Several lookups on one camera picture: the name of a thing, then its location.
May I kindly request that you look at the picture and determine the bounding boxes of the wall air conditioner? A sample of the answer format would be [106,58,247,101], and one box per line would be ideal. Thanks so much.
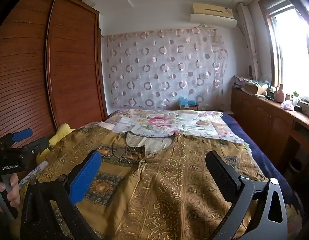
[190,2,238,29]

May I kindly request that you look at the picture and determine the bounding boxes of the beige window curtain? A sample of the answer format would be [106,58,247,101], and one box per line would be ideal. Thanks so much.
[236,3,260,81]

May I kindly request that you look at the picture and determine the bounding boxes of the yellow plush toy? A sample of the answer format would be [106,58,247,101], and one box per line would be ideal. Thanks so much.
[36,123,76,165]

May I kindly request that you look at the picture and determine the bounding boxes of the open cardboard box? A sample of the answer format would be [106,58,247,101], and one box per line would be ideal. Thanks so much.
[244,82,268,96]

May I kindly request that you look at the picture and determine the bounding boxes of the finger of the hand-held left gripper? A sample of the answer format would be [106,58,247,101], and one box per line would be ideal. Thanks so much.
[21,137,50,158]
[0,128,33,146]

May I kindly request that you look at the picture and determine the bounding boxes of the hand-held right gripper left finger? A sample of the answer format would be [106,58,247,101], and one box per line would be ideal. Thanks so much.
[20,150,103,240]

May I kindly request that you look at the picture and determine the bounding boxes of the pink vase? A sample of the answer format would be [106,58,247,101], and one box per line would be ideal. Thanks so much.
[274,83,285,103]

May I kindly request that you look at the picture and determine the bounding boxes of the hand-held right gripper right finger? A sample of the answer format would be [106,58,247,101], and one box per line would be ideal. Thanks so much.
[205,150,288,240]

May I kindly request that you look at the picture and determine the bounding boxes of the person's left hand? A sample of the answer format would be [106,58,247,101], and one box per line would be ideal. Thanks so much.
[0,172,20,207]

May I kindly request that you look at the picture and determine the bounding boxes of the window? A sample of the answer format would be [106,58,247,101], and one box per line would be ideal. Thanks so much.
[259,0,309,101]

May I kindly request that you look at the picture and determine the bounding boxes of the sheer circle-patterned curtain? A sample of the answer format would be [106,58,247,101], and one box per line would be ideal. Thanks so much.
[101,26,228,110]

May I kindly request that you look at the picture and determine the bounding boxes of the wooden sideboard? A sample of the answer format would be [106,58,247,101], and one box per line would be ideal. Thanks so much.
[231,89,309,202]

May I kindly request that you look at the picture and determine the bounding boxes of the stack of folded cloths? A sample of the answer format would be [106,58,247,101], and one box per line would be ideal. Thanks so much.
[232,75,248,91]

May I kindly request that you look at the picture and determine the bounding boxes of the small cardboard box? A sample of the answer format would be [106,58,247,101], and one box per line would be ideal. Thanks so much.
[180,103,199,111]

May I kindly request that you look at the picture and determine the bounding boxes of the floral blanket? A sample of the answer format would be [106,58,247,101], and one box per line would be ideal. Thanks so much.
[104,109,252,153]

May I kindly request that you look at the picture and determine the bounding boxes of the brown patterned garment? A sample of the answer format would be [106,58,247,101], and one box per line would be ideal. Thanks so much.
[9,124,303,240]

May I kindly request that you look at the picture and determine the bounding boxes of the wooden wardrobe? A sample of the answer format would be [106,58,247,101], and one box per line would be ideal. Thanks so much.
[0,0,109,152]

